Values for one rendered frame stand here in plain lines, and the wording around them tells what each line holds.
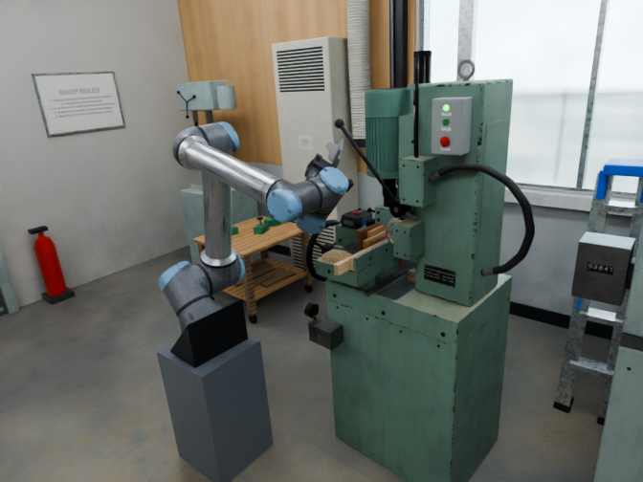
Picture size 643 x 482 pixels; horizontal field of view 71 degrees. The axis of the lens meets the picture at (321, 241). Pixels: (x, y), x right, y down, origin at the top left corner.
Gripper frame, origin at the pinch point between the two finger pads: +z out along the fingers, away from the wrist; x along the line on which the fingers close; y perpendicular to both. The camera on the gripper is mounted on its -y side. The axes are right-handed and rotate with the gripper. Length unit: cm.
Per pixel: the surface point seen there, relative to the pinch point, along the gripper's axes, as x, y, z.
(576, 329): 14, -139, -5
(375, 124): -12.8, -8.0, 9.6
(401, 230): -3.7, -28.4, -22.7
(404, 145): -15.9, -18.6, 2.9
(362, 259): 15.0, -25.5, -25.1
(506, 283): -1, -79, -17
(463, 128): -40.0, -22.3, -12.1
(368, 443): 75, -74, -63
